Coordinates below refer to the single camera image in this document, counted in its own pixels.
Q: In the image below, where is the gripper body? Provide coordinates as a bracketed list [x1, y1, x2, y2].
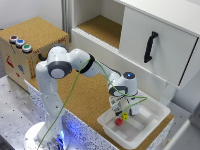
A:
[110, 95, 127, 117]

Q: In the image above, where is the yellow block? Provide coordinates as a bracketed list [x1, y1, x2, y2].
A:
[121, 112, 130, 121]

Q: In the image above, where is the pink block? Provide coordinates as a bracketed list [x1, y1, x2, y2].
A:
[114, 118, 124, 127]

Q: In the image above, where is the white plastic box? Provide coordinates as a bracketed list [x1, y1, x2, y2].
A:
[96, 94, 171, 150]

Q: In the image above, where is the white cabinet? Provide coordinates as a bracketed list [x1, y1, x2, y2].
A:
[70, 0, 200, 108]

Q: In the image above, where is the white sliding door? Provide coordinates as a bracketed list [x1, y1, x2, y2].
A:
[117, 5, 200, 88]

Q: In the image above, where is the green button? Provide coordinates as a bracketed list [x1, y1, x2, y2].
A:
[21, 43, 33, 54]

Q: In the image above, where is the wooden drawer box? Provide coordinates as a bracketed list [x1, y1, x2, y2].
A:
[0, 16, 71, 92]

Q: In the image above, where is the blue button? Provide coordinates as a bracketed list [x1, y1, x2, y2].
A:
[15, 38, 26, 49]

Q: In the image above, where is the red button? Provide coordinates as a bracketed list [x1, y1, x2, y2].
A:
[9, 34, 19, 45]

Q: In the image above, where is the green cable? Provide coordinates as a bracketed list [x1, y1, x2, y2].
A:
[35, 57, 149, 150]

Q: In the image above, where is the black door handle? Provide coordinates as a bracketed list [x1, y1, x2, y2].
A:
[143, 30, 159, 64]

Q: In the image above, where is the black drawer handle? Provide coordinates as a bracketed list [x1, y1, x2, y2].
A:
[37, 53, 50, 62]

